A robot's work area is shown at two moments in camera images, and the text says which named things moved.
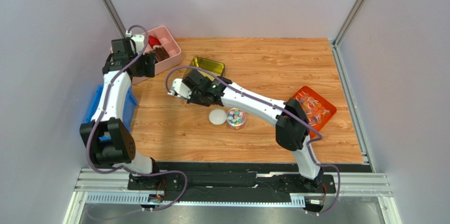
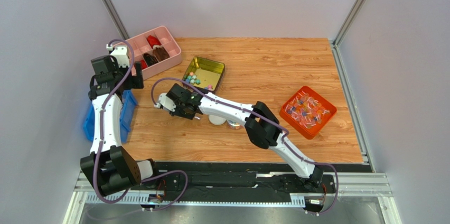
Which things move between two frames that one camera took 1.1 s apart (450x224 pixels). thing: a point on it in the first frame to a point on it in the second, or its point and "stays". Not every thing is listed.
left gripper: (146, 70) to (135, 82)
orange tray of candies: (318, 111) stays
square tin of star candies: (217, 68) stays
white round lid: (217, 116) stays
